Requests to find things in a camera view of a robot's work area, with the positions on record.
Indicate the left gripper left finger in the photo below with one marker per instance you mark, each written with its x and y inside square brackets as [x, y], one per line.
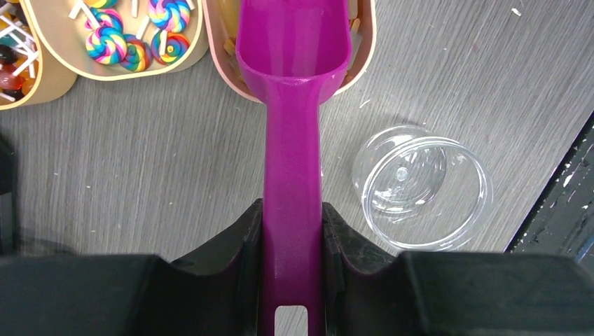
[213, 290]

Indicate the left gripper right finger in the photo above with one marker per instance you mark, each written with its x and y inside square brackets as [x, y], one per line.
[370, 292]

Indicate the magenta plastic scoop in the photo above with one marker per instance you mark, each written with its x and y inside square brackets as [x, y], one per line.
[293, 56]

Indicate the pink tray popsicle candies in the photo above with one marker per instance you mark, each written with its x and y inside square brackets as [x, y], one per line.
[221, 21]

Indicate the clear round plastic jar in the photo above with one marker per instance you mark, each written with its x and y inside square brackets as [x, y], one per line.
[421, 192]

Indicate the beige tray swirl lollipops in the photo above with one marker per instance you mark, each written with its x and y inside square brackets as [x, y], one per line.
[117, 40]

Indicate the orange tray with lollipops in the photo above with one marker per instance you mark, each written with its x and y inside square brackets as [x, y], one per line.
[29, 73]

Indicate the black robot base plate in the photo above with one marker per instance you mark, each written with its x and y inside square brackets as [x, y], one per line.
[561, 220]

